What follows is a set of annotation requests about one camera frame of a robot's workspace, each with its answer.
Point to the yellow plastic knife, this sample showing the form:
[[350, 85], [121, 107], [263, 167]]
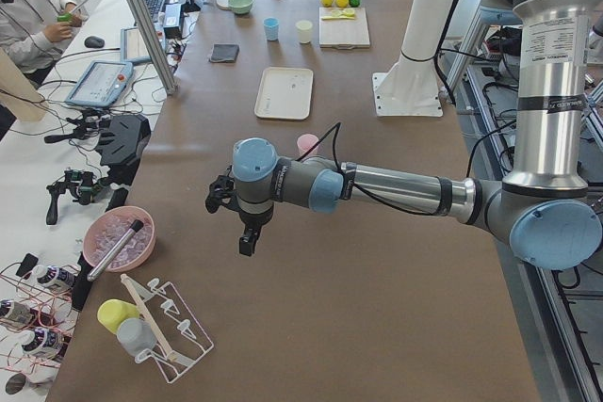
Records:
[[323, 18]]

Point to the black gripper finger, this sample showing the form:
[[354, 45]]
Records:
[[247, 241]]

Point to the metal muddler tube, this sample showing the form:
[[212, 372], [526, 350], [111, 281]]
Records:
[[135, 227]]

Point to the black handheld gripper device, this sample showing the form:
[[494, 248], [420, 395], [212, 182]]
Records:
[[82, 185]]

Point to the cream plastic cup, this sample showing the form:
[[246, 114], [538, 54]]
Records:
[[304, 29]]

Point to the blue teach pendant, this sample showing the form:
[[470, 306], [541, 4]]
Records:
[[101, 84], [132, 47]]

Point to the mint green bowl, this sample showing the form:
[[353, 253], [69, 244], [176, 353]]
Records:
[[240, 7]]

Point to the white wire cup rack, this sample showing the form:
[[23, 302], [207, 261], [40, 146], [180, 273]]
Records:
[[181, 339]]

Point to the blue plastic cup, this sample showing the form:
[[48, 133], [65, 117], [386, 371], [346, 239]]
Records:
[[271, 28]]

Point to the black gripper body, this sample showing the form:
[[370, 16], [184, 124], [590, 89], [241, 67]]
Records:
[[254, 221]]

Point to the cream serving tray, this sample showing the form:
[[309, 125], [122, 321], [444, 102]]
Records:
[[284, 94]]

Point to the pink plastic cup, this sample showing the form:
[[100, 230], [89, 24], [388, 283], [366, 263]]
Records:
[[305, 142]]

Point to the computer mouse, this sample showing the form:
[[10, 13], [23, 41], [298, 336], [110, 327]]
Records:
[[94, 42]]

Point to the grey plastic cup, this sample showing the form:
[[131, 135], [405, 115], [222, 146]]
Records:
[[135, 335]]

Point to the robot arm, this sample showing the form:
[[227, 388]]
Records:
[[538, 209]]

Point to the dark grey cloth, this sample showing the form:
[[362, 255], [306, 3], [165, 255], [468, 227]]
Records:
[[224, 53]]

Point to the person in white shirt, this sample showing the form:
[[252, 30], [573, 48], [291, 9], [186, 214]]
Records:
[[35, 33]]

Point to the aluminium frame post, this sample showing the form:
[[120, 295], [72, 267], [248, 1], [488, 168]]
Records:
[[150, 39]]

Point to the yellow plastic cup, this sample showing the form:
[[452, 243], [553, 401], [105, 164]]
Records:
[[113, 312]]

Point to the wooden cutting board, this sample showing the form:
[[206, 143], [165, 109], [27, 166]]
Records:
[[344, 34]]

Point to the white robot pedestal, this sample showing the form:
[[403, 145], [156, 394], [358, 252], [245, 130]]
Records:
[[410, 88]]

